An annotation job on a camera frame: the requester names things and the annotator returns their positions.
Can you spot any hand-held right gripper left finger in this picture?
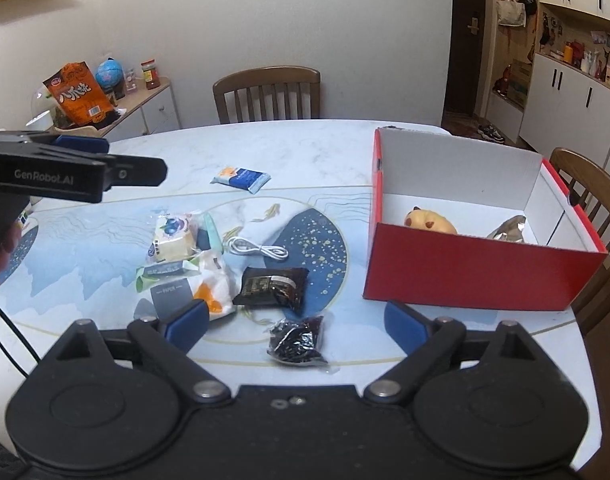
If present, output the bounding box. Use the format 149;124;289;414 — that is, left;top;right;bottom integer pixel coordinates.
39;299;232;405

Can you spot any silver foil packet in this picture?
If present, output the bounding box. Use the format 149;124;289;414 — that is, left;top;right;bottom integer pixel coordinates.
486;215;528;244

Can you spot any brown bag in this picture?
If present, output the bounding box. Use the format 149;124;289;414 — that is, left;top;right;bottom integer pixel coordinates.
492;65;514;96

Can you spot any yellow brown plush toy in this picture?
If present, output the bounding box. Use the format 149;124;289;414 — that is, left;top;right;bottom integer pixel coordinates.
404;206;458;235

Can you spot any black cable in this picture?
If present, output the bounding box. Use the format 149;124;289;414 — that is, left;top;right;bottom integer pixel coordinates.
0;293;42;362
0;317;30;377

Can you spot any blue globe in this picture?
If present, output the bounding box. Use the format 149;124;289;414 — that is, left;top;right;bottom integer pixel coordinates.
95;57;126;101

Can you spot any marble printed desktop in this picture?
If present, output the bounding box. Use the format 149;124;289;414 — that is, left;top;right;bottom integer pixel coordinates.
0;119;593;397

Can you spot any white sideboard with wooden top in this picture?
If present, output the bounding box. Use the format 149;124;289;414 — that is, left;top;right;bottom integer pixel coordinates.
102;77;181;142

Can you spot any white orange snack bag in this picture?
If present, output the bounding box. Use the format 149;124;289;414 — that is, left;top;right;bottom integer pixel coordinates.
192;252;236;322

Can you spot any clear packet of dark dried fruit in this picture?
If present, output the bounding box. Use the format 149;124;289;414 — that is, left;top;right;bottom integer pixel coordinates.
266;316;331;367

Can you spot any dark brown door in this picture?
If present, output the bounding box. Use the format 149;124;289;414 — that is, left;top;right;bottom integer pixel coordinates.
442;0;502;116

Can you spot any blueberry bread packet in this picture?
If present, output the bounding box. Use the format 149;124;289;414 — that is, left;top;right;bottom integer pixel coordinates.
146;212;199;264

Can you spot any blue tissue packet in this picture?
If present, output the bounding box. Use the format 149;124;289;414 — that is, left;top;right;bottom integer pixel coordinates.
210;166;272;195

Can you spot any white floor cupboard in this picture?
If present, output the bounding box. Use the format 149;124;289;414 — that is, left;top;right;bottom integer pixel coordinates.
519;52;610;173

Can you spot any mint green pen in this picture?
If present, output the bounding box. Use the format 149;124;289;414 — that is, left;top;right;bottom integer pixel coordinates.
202;212;225;256

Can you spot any grey tissue packet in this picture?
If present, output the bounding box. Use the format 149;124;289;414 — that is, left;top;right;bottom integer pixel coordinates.
150;280;196;320

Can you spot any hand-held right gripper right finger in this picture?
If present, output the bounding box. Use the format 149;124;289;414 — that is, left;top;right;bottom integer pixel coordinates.
362;299;558;406

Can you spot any brown wooden chair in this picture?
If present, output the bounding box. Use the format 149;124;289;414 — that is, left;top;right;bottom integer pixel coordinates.
549;147;610;337
212;66;322;125

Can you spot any red cardboard shoebox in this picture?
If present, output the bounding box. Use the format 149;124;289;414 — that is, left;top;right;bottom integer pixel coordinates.
362;127;609;312

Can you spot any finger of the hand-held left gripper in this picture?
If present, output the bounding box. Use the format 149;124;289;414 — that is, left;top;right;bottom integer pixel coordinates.
51;133;111;156
102;156;168;189

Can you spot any white tote bag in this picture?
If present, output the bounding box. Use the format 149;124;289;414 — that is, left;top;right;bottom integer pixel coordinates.
496;0;528;27

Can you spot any dark brown snack packet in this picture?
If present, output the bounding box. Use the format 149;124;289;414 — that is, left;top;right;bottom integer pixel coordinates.
232;266;310;317

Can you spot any red sauce jar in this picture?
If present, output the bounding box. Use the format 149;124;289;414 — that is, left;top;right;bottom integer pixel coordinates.
141;60;161;91

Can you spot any white charging cable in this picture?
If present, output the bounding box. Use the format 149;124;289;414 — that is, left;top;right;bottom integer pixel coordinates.
222;235;290;262

